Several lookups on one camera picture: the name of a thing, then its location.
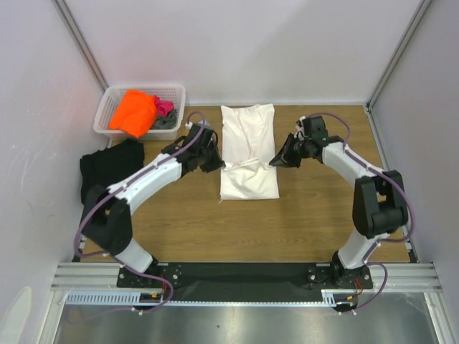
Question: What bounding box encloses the white Coca-Cola t-shirt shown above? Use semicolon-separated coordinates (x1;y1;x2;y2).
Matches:
220;104;280;201

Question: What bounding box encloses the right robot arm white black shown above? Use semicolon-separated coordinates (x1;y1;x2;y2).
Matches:
270;113;410;288

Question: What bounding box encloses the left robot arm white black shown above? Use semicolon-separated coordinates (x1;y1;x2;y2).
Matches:
77;123;225;287

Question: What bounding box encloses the grey t-shirt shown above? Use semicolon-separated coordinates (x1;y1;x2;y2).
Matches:
151;109;178;130

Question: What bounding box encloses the pink t-shirt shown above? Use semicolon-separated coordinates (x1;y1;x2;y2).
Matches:
153;95;174;118

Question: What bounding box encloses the orange t-shirt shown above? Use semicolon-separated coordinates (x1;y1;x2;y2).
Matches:
108;90;158;138

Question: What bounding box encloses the black folded t-shirt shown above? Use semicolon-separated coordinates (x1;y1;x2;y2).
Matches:
80;139;145;204

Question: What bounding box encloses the white plastic basket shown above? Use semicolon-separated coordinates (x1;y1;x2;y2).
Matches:
93;84;186;141

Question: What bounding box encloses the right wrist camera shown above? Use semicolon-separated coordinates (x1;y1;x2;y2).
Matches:
293;118;305;141

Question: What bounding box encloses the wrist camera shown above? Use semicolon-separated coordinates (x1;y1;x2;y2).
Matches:
293;118;305;141
185;122;202;130

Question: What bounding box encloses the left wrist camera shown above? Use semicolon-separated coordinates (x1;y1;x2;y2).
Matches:
185;122;202;130

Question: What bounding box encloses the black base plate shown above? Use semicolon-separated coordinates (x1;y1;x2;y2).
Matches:
116;262;374;302

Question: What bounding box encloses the white slotted cable duct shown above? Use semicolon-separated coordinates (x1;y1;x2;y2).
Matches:
66;290;164;305

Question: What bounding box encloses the aluminium frame rail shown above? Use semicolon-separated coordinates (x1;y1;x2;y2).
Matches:
51;262;442;292

